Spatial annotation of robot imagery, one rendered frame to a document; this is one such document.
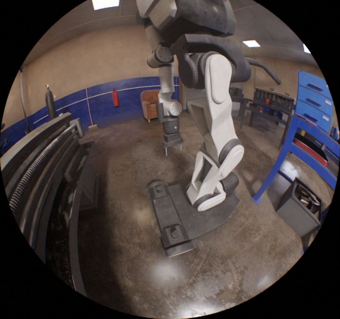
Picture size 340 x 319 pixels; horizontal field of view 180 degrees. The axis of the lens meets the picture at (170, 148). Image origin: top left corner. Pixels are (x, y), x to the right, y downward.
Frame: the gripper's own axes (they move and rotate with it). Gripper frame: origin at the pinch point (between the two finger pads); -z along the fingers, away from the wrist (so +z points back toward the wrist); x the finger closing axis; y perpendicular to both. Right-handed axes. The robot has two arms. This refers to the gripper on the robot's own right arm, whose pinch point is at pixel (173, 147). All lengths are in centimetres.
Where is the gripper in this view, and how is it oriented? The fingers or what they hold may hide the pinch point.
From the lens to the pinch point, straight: 62.9
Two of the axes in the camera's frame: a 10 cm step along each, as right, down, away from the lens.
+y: 4.9, 4.0, -7.7
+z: -0.9, -8.6, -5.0
